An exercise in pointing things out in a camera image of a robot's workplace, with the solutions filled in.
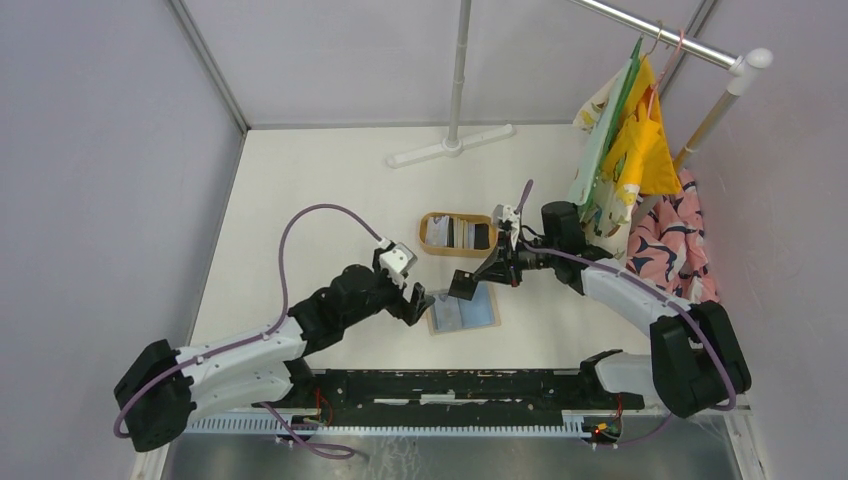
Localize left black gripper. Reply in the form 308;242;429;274
343;248;434;328

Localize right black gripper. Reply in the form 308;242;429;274
473;230;558;288

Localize black card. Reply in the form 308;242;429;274
448;269;478;301

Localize wooden card tray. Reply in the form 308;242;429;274
423;283;502;337

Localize tan oval card holder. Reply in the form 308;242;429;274
418;212;497;258

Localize light blue card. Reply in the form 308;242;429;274
430;284;498;333

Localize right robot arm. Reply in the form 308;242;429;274
449;201;752;418

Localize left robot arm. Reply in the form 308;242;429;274
113;264;435;452

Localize cards in holder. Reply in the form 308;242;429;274
421;214;492;255

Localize white printed garment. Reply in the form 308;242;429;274
566;59;639;265

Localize white clothes rack stand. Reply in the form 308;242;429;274
385;0;517;169

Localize green clothes hanger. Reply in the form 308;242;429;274
575;37;643;210

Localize pink patterned garment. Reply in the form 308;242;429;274
627;169;720;303

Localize yellow garment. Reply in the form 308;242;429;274
601;60;681;205

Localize wooden rack pole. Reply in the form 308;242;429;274
632;91;738;230

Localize metal hanging rod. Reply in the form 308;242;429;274
571;0;774;77

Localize pink clothes hanger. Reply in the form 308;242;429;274
647;29;685;117

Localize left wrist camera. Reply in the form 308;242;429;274
375;238;418;289

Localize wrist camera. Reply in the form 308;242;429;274
491;204;521;230
375;238;418;289

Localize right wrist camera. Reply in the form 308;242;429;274
491;204;521;230

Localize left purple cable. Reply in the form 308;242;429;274
112;203;386;440

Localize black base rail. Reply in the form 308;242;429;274
273;369;645;427

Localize white slotted cable duct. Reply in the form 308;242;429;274
173;413;591;439

